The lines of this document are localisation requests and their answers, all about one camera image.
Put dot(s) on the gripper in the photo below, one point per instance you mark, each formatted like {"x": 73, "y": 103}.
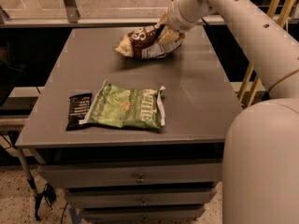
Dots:
{"x": 175, "y": 20}

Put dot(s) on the brown chip bag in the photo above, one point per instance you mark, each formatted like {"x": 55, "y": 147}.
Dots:
{"x": 142, "y": 43}

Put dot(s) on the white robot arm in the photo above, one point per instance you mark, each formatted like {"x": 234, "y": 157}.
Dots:
{"x": 260, "y": 168}

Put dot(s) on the green jalapeno chip bag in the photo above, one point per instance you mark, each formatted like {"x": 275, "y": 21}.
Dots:
{"x": 118, "y": 107}

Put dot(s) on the small black snack packet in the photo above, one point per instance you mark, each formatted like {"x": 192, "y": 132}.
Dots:
{"x": 79, "y": 106}

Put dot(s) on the yellow wooden rack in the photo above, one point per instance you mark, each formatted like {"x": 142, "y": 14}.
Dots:
{"x": 274, "y": 57}

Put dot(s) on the top grey drawer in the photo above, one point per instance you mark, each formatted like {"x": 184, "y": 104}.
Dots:
{"x": 96, "y": 175}

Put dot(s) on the grey drawer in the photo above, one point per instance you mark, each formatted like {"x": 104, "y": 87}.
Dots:
{"x": 143, "y": 214}
{"x": 139, "y": 197}
{"x": 96, "y": 175}

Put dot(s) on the middle grey drawer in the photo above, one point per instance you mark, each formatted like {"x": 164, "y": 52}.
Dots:
{"x": 139, "y": 197}

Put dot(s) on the bottom grey drawer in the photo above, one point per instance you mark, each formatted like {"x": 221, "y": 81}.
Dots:
{"x": 143, "y": 214}

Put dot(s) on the white tripod leg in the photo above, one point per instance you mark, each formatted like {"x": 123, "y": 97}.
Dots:
{"x": 30, "y": 179}

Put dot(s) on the grey metal rail frame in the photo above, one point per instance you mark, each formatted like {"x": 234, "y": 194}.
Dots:
{"x": 75, "y": 13}

